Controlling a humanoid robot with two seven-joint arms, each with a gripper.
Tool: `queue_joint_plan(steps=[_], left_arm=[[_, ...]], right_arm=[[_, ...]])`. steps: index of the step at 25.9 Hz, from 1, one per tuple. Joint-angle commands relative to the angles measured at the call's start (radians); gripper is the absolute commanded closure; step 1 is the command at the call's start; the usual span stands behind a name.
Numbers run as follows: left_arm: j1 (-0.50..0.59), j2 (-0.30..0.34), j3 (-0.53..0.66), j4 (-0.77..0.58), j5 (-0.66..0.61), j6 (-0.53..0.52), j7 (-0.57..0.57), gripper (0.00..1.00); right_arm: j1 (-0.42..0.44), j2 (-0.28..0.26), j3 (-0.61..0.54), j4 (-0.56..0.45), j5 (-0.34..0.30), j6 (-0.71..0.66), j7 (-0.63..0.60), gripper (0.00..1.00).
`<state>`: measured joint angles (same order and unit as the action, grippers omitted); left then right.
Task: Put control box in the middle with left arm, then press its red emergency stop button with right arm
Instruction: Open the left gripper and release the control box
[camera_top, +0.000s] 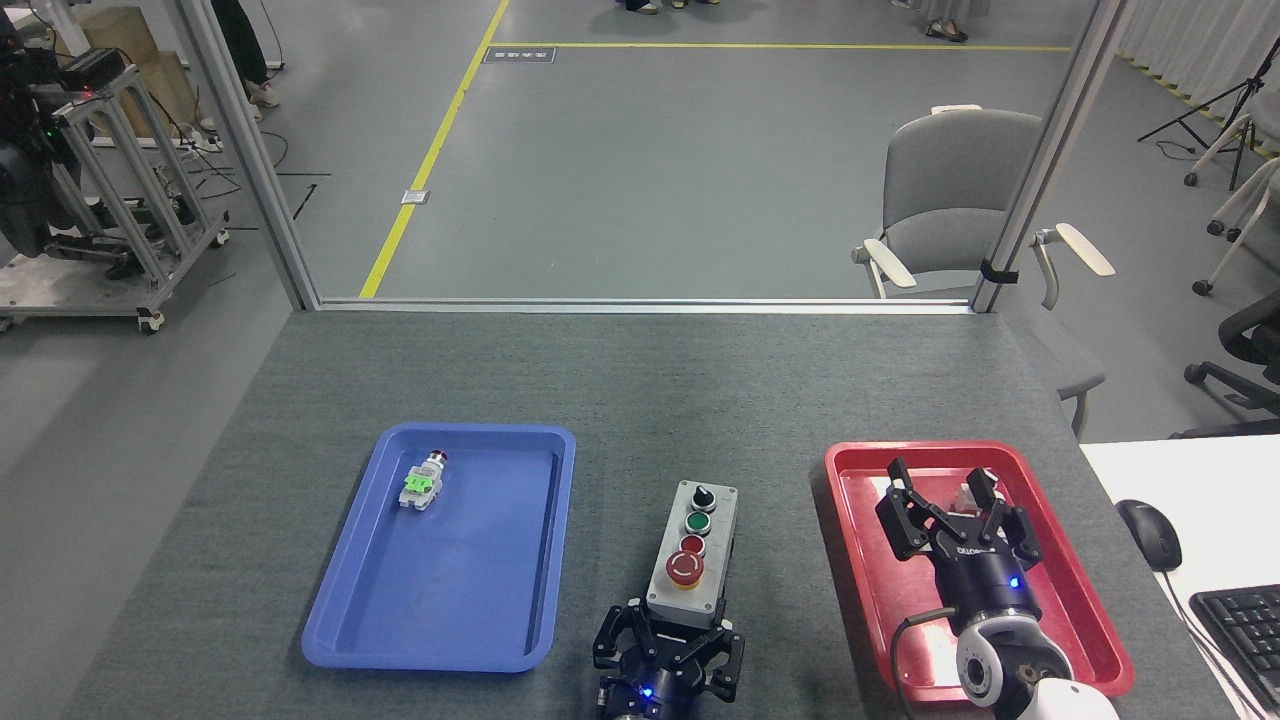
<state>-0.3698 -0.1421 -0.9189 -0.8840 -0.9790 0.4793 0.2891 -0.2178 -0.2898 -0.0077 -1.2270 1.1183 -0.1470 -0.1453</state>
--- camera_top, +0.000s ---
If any small white part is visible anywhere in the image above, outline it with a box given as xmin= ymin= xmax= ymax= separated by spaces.
xmin=954 ymin=470 xmax=997 ymax=517

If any black computer mouse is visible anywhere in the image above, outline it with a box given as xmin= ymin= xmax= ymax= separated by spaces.
xmin=1115 ymin=498 xmax=1184 ymax=574

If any white curtain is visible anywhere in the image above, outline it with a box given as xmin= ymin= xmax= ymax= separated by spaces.
xmin=1114 ymin=0 xmax=1280 ymax=156

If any white desk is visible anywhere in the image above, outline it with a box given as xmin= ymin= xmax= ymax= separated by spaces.
xmin=1078 ymin=434 xmax=1280 ymax=720

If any black machine on cart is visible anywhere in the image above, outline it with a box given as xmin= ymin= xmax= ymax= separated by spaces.
xmin=0 ymin=10 xmax=131 ymax=263

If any black keyboard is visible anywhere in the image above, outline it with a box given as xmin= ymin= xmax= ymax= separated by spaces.
xmin=1188 ymin=585 xmax=1280 ymax=716

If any grey control box with buttons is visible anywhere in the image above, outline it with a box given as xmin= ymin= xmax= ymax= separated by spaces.
xmin=644 ymin=479 xmax=740 ymax=630

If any grey chair with armrests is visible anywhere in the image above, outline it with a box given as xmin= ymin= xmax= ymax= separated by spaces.
xmin=851 ymin=104 xmax=1117 ymax=439

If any cardboard box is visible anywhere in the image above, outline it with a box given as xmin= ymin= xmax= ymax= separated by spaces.
xmin=55 ymin=6 xmax=199 ymax=139

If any black office chair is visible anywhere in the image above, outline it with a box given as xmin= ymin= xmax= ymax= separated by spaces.
xmin=1170 ymin=290 xmax=1280 ymax=441

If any small push button green block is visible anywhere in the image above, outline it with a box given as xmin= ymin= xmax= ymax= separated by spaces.
xmin=399 ymin=450 xmax=450 ymax=513

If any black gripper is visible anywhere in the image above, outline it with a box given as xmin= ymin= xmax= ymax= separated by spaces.
xmin=875 ymin=457 xmax=1047 ymax=633
xmin=591 ymin=602 xmax=747 ymax=720

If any silver frame post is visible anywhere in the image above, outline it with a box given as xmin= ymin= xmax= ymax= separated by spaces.
xmin=970 ymin=0 xmax=1131 ymax=315
xmin=175 ymin=0 xmax=322 ymax=311

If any blue plastic tray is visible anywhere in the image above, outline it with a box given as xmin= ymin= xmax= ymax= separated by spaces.
xmin=301 ymin=422 xmax=577 ymax=674

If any silver frame rail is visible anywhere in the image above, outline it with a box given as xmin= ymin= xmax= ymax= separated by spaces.
xmin=316 ymin=296 xmax=977 ymax=315

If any red plastic tray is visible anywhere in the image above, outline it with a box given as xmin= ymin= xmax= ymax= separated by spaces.
xmin=824 ymin=440 xmax=1136 ymax=704

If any white rolling chair base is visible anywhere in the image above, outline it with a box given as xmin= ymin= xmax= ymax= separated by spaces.
xmin=1183 ymin=112 xmax=1280 ymax=297

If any aluminium frame cart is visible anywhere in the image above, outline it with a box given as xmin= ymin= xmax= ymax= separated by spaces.
xmin=0 ymin=62 xmax=231 ymax=335

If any black tripod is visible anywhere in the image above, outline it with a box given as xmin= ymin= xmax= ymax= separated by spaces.
xmin=1136 ymin=36 xmax=1280 ymax=193

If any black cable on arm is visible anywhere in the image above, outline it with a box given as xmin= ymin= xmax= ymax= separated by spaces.
xmin=888 ymin=607 xmax=959 ymax=720

